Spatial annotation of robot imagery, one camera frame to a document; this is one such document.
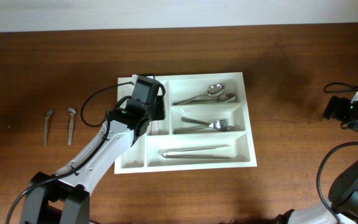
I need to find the white plastic knife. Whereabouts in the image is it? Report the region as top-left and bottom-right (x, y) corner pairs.
(150, 121), (159, 135)

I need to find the steel spoon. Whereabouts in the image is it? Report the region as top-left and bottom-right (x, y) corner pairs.
(173, 83), (225, 105)
(190, 93), (236, 104)

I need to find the small steel teaspoon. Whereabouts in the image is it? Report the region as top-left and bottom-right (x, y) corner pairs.
(44, 109), (53, 146)
(68, 107), (76, 145)

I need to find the steel fork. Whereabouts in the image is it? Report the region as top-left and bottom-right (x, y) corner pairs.
(173, 126), (241, 134)
(181, 117), (229, 129)

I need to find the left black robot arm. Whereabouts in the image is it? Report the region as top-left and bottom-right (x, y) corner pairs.
(6, 76), (166, 223)

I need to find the white plastic cutlery tray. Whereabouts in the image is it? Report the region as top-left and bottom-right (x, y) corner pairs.
(114, 72), (257, 174)

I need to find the steel fork in tray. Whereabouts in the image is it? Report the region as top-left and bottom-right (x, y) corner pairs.
(181, 117), (229, 129)

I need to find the right black cable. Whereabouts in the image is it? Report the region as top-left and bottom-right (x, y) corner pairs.
(316, 82), (358, 224)

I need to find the black cable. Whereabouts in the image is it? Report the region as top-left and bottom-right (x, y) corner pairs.
(316, 82), (358, 224)
(4, 73), (167, 224)

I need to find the left black cable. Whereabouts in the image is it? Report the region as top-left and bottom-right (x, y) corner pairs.
(4, 73), (167, 224)

